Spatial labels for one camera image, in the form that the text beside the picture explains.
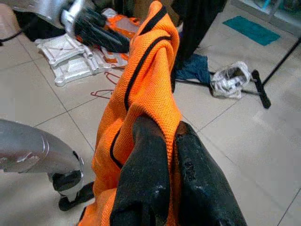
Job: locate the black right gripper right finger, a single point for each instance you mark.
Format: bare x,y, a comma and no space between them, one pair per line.
202,188

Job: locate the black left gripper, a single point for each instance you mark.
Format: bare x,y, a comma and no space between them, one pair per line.
89,18

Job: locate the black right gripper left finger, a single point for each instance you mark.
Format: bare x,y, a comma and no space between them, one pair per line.
145,179

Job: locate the orange shirt black trim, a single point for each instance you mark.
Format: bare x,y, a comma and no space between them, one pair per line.
145,70

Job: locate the black jacket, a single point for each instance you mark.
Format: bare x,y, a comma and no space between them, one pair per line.
195,28

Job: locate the dark blue cloth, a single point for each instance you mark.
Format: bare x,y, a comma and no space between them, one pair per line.
192,68

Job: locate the black clothes rack stand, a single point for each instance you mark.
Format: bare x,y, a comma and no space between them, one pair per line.
261,90

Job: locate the robot left leg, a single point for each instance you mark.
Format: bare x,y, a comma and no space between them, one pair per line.
28,146

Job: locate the teal floor mat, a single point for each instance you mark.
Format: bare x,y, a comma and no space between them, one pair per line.
251,30

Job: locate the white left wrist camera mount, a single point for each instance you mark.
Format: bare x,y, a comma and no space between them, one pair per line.
70,21

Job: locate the white metal base plate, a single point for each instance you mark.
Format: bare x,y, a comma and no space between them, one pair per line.
77,68
61,50

